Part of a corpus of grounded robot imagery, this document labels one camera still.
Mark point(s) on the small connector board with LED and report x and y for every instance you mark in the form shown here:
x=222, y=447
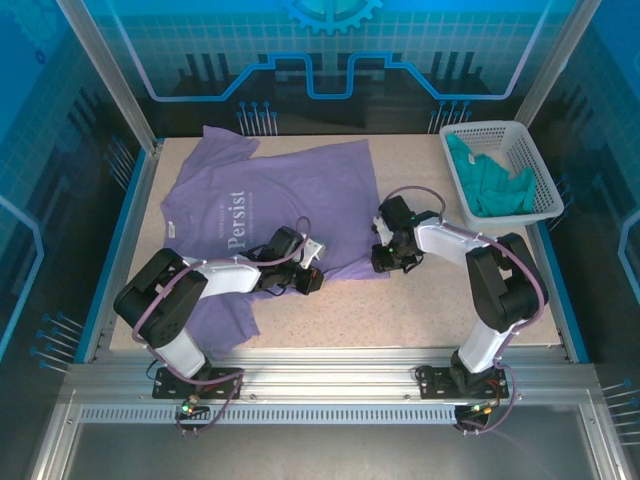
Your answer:
x=477, y=410
x=187, y=408

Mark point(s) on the purple t-shirt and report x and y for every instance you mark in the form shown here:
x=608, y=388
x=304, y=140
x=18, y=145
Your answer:
x=300, y=190

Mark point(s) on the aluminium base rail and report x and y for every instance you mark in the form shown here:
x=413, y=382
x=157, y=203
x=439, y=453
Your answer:
x=325, y=370

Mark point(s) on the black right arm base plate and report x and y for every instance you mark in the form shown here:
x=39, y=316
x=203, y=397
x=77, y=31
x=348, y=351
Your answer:
x=435, y=385

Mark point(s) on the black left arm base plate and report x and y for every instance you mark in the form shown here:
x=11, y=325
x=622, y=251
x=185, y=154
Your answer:
x=225, y=382

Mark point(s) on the teal garment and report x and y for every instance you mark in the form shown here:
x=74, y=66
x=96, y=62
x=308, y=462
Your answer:
x=485, y=180

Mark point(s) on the white plastic basket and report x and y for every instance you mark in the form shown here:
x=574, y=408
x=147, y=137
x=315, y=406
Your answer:
x=535, y=160

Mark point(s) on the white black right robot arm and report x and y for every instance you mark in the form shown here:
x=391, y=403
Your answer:
x=450, y=240

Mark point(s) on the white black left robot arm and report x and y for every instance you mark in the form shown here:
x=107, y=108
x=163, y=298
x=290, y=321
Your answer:
x=225, y=277

